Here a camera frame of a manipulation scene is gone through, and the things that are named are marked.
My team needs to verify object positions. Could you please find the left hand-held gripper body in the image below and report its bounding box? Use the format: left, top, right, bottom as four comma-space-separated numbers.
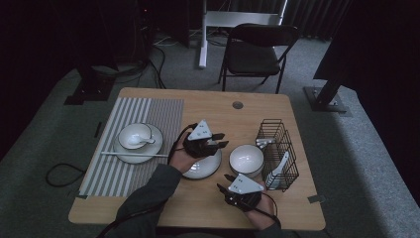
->
182, 119, 216, 160

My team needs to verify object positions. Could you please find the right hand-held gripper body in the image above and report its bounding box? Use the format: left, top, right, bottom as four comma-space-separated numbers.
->
224, 174, 265, 213

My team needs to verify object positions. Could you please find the white plate with black rim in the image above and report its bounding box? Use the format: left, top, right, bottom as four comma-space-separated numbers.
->
181, 148, 223, 180
112, 123, 164, 166

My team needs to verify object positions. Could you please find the white bowl with black rim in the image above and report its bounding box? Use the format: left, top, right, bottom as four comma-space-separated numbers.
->
117, 122, 154, 151
229, 144, 265, 179

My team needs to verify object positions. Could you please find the black wire basket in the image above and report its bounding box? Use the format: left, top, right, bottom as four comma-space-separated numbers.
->
256, 118, 300, 193

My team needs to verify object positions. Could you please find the white chopstick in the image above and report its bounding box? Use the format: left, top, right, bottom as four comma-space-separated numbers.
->
100, 151, 169, 158

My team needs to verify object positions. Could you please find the person's right hand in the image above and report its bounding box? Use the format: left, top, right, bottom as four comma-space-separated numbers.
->
243, 193, 277, 231

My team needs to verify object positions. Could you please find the person's left hand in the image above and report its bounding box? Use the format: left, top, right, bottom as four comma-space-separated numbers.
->
168, 131, 200, 174

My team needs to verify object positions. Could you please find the grey white striped placemat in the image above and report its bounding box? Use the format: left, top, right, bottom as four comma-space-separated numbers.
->
78, 97, 184, 199

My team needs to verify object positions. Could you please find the grey tape piece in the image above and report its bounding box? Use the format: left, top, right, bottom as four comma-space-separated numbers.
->
307, 194, 327, 204

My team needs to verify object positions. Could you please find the black folding chair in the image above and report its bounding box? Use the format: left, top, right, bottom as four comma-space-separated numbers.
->
217, 23, 300, 95

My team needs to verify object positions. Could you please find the black stand base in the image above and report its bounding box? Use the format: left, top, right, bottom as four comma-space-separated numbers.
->
63, 63, 117, 106

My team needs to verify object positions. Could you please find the dark curtain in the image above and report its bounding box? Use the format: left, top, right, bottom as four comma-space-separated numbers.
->
227, 0, 352, 42

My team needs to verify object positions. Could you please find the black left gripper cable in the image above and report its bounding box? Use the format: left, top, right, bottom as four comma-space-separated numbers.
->
94, 122, 199, 238

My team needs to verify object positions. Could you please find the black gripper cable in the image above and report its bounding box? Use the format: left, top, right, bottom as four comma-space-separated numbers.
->
242, 191, 282, 226
94, 122, 199, 238

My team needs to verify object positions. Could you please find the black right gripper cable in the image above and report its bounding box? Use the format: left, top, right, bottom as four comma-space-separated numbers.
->
242, 191, 282, 226

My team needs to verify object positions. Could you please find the black floor cables bundle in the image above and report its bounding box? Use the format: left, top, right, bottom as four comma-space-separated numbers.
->
115, 31, 167, 90

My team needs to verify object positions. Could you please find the black metal post with base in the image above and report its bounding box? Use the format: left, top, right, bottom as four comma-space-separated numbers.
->
303, 70, 352, 116

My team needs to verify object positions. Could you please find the white desk frame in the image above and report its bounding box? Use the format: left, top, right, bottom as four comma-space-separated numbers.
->
197, 0, 289, 69

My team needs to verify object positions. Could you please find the black floor cable loop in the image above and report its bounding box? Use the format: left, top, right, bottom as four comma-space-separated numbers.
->
45, 163, 88, 188

